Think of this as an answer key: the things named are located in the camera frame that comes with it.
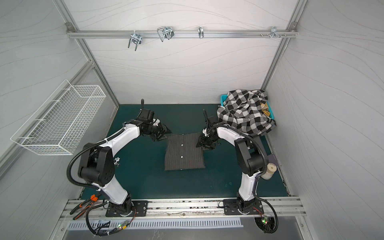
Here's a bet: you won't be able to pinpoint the dark grey pinstripe shirt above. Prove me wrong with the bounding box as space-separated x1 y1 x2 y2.
165 133 206 171

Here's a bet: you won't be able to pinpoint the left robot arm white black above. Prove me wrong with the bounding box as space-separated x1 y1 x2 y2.
66 107 172 215

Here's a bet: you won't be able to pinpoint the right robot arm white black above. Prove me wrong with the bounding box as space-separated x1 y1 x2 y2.
197 111 279 234

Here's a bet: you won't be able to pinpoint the teal plastic basket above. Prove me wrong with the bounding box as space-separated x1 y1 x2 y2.
220 95 275 119

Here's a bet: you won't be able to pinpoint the black white checked shirt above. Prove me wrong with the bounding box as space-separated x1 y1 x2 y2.
217 90 277 135

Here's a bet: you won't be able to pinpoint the small metal clamp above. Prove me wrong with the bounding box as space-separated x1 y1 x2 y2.
114 158 120 167

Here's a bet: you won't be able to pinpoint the yellow patterned cloth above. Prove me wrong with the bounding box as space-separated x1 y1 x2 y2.
261 103 273 119

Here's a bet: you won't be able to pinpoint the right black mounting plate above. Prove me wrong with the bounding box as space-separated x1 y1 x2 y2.
223 198 264 216

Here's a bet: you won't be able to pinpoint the black mounting plate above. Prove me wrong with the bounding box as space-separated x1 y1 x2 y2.
106 200 148 218
223 198 264 216

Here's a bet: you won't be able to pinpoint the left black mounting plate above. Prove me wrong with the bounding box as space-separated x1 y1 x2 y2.
106 200 148 218

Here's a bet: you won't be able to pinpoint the orange black pliers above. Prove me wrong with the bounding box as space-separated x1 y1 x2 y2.
70 193 101 221

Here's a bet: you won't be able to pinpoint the metal double hook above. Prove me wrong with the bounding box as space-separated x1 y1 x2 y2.
157 26 175 42

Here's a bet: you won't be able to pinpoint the black round fan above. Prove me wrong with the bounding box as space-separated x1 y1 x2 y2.
254 217 278 234

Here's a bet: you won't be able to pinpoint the white wire basket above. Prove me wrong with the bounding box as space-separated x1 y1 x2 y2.
10 80 106 156

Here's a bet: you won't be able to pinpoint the horizontal aluminium rail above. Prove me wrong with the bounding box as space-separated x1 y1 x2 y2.
67 29 299 39

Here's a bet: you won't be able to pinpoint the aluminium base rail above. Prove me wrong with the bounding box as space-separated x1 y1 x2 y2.
59 196 307 221

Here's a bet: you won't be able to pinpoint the small metal ring hook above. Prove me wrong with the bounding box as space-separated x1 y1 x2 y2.
198 27 204 39

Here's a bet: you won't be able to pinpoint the white slotted cable duct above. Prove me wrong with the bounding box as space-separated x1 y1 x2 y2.
67 218 244 231

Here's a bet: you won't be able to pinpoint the metal bracket with bolts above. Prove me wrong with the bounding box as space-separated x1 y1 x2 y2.
260 27 287 39

